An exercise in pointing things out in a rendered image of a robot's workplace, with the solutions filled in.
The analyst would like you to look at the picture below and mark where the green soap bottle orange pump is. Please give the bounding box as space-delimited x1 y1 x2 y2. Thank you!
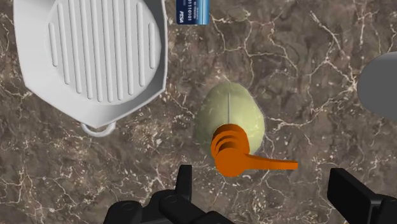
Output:
194 81 299 178

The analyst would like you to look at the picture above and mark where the grey round object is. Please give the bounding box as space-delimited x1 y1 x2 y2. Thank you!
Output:
356 51 397 122

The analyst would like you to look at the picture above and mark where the white ribbed grill pan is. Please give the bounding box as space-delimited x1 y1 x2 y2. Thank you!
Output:
13 0 169 138

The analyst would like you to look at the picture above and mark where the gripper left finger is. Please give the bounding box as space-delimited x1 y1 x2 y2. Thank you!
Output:
103 164 218 224

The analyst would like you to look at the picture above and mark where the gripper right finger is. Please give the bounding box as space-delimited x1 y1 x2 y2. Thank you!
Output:
327 167 397 224

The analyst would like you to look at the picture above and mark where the blue card with print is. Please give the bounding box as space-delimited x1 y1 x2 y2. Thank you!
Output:
176 0 211 26

